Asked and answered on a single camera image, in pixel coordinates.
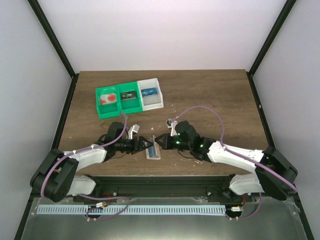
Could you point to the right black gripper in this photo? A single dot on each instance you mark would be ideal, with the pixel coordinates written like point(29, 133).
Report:
point(169, 141)

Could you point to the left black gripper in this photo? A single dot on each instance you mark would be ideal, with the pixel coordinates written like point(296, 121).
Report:
point(137, 145)

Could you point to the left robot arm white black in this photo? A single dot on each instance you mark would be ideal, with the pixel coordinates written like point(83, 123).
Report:
point(67, 170)

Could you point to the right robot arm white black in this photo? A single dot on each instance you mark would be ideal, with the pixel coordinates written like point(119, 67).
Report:
point(268, 170)

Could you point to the black card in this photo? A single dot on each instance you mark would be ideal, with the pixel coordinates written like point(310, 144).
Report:
point(128, 95)

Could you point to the blue card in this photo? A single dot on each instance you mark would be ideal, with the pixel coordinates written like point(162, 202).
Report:
point(149, 92)

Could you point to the white card red circles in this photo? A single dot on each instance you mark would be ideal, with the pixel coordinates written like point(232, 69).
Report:
point(109, 98)

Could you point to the white bin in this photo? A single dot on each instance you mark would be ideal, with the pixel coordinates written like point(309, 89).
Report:
point(154, 101)

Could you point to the left green bin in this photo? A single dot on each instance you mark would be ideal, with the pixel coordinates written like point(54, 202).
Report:
point(109, 110)

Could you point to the metal front plate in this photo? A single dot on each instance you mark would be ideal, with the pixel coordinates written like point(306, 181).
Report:
point(264, 219)

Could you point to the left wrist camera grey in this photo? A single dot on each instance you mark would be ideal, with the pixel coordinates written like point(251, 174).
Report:
point(132, 131)

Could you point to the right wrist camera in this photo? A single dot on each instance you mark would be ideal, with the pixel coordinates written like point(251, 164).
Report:
point(171, 124)

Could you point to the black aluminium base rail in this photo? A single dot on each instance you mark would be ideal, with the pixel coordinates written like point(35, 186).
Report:
point(222, 189)

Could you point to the left side frame rail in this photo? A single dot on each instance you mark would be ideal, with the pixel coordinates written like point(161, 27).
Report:
point(64, 113)

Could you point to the frame rail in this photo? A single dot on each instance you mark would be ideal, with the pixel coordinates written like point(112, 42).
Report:
point(64, 113)
point(260, 110)

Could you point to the right side frame rail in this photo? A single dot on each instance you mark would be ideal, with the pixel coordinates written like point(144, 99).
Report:
point(260, 110)

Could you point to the light blue slotted cable duct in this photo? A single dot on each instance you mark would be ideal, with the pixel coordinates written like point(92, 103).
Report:
point(203, 210)

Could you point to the left black frame post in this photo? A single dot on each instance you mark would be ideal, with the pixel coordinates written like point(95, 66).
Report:
point(44, 22)

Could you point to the black frame post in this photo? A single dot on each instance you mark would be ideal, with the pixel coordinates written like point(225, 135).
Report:
point(44, 22)
point(280, 20)

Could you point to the right black frame post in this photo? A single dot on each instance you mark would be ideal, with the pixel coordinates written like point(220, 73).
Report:
point(280, 20)

